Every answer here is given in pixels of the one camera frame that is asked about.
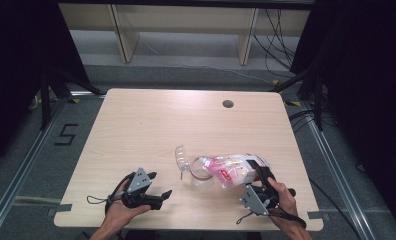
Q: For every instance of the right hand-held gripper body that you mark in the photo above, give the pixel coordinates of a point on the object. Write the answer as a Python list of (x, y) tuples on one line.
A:
[(254, 201)]

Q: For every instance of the metal floor rail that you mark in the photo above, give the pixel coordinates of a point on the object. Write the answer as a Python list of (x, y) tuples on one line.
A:
[(336, 176), (26, 160)]

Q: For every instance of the clear glass jar hinged lid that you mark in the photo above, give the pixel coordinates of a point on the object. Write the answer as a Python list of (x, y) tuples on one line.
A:
[(199, 178)]

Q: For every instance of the light wooden shelf unit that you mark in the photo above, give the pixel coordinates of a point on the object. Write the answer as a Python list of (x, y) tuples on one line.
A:
[(186, 20)]

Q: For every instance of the black curtain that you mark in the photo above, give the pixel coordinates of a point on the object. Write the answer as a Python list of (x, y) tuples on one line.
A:
[(16, 66), (369, 83)]

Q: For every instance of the person's right hand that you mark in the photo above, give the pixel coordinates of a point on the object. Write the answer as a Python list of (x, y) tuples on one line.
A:
[(286, 206)]

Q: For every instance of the red white plastic pouch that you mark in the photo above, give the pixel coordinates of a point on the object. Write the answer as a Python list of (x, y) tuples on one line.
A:
[(229, 170)]

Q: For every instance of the person's left hand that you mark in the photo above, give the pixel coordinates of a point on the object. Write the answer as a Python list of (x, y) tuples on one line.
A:
[(119, 215)]

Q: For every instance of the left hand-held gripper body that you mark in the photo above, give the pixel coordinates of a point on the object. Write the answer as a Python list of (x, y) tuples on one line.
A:
[(139, 181)]

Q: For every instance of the black metal stand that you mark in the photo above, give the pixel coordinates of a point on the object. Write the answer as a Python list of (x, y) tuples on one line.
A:
[(46, 100), (317, 100)]

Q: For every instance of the grey tape strip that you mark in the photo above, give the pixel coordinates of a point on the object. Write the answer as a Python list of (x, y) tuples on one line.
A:
[(315, 215), (63, 208)]

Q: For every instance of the yellow black tape marker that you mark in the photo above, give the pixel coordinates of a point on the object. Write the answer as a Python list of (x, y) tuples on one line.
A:
[(275, 81)]

